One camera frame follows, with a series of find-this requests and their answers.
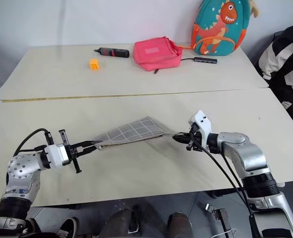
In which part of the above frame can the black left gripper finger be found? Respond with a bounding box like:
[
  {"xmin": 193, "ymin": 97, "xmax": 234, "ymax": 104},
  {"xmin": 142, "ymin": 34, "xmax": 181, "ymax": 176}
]
[
  {"xmin": 73, "ymin": 145, "xmax": 97, "ymax": 158},
  {"xmin": 71, "ymin": 140, "xmax": 103, "ymax": 151}
]

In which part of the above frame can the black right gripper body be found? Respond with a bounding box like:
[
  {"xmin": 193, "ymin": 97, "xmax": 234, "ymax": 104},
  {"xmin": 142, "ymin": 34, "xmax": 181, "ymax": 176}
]
[{"xmin": 185, "ymin": 122, "xmax": 203, "ymax": 152}]

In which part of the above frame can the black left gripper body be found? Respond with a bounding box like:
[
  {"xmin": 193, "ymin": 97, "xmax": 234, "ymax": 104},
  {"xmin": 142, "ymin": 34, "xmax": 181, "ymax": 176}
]
[{"xmin": 58, "ymin": 128, "xmax": 83, "ymax": 174}]

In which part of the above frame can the grey plaid pouch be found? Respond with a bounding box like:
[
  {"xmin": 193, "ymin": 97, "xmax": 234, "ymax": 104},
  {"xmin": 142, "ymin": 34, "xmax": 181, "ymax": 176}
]
[{"xmin": 92, "ymin": 116, "xmax": 176, "ymax": 151}]

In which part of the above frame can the pink fabric pouch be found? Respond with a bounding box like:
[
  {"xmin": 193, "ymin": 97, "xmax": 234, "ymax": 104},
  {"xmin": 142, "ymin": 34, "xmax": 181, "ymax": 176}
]
[{"xmin": 132, "ymin": 36, "xmax": 183, "ymax": 72}]

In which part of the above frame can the black sneaker with white sole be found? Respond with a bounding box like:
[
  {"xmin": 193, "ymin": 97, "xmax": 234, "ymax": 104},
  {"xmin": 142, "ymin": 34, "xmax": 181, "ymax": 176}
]
[{"xmin": 57, "ymin": 217, "xmax": 79, "ymax": 238}]

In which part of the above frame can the orange plastic block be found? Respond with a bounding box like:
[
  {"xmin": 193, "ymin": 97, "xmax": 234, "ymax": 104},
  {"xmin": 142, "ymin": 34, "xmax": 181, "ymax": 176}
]
[{"xmin": 88, "ymin": 58, "xmax": 100, "ymax": 72}]

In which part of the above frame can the dark rounded shape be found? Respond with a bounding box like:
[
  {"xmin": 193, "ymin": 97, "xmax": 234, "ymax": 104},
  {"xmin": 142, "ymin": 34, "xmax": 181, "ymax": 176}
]
[
  {"xmin": 108, "ymin": 205, "xmax": 142, "ymax": 238},
  {"xmin": 167, "ymin": 211, "xmax": 194, "ymax": 238}
]

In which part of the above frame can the black red electric screwdriver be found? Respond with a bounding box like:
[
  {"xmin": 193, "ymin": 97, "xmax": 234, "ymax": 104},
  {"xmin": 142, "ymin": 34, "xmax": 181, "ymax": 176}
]
[{"xmin": 94, "ymin": 47, "xmax": 130, "ymax": 59}]

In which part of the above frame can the teal dinosaur backpack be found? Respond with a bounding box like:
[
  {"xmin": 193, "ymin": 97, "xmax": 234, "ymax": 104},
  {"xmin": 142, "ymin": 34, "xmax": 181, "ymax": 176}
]
[{"xmin": 178, "ymin": 0, "xmax": 248, "ymax": 57}]

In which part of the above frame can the black and white jacket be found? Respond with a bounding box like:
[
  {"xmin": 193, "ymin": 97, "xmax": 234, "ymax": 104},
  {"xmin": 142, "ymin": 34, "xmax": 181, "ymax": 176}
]
[{"xmin": 256, "ymin": 23, "xmax": 293, "ymax": 139}]

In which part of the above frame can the beige plush toy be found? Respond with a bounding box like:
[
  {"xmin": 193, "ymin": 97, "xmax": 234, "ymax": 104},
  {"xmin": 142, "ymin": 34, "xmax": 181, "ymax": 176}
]
[{"xmin": 249, "ymin": 0, "xmax": 261, "ymax": 18}]

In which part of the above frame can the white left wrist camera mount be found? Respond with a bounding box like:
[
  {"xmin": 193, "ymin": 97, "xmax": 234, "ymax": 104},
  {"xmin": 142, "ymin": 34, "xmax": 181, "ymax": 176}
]
[{"xmin": 44, "ymin": 143, "xmax": 71, "ymax": 170}]

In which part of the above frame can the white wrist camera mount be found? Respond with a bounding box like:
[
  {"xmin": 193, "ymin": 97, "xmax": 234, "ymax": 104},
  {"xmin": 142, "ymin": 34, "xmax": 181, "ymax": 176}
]
[
  {"xmin": 187, "ymin": 110, "xmax": 213, "ymax": 149},
  {"xmin": 44, "ymin": 143, "xmax": 71, "ymax": 170}
]

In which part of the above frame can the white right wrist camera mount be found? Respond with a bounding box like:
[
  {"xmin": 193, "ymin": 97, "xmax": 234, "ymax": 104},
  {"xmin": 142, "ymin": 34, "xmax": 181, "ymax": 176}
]
[{"xmin": 187, "ymin": 110, "xmax": 213, "ymax": 149}]

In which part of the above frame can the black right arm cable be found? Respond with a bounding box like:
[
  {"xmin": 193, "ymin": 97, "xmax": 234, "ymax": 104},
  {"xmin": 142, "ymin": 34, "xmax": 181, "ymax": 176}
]
[{"xmin": 188, "ymin": 128, "xmax": 261, "ymax": 238}]

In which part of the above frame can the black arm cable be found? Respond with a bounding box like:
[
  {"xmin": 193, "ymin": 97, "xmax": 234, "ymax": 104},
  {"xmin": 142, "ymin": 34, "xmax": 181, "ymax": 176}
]
[
  {"xmin": 13, "ymin": 128, "xmax": 55, "ymax": 159},
  {"xmin": 188, "ymin": 128, "xmax": 261, "ymax": 238}
]

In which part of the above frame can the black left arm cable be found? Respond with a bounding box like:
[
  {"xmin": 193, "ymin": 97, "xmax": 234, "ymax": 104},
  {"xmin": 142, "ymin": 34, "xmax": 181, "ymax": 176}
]
[{"xmin": 13, "ymin": 128, "xmax": 55, "ymax": 159}]

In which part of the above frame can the grey usb hub with cable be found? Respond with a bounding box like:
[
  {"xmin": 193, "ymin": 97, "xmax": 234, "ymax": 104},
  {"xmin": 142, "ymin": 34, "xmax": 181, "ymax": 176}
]
[{"xmin": 180, "ymin": 56, "xmax": 218, "ymax": 64}]

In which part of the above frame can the grey hose with plug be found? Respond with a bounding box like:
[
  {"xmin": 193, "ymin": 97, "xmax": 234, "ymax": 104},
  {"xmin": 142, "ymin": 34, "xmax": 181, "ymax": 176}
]
[{"xmin": 197, "ymin": 200, "xmax": 233, "ymax": 238}]

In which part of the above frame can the white thin cable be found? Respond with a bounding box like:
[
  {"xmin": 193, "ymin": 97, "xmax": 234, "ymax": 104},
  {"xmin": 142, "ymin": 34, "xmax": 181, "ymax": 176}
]
[{"xmin": 210, "ymin": 228, "xmax": 237, "ymax": 238}]

